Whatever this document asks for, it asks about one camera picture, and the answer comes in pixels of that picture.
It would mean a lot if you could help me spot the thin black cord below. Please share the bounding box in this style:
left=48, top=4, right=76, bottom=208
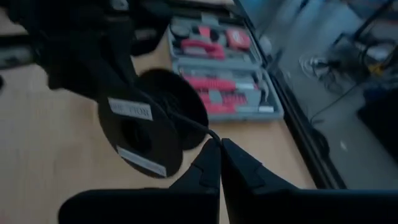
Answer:
left=161, top=102, right=223, bottom=147

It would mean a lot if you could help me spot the black box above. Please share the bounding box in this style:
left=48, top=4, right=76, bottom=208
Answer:
left=356, top=88, right=398, bottom=164

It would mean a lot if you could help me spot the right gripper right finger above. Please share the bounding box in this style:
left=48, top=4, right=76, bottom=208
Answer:
left=220, top=138, right=398, bottom=224

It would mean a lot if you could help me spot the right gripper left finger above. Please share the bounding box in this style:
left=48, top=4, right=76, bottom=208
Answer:
left=58, top=138, right=222, bottom=224

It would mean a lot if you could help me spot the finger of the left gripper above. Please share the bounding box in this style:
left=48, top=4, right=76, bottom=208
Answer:
left=90, top=40, right=141, bottom=100

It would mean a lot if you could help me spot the black cord spool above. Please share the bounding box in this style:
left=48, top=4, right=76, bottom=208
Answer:
left=97, top=68, right=210, bottom=180

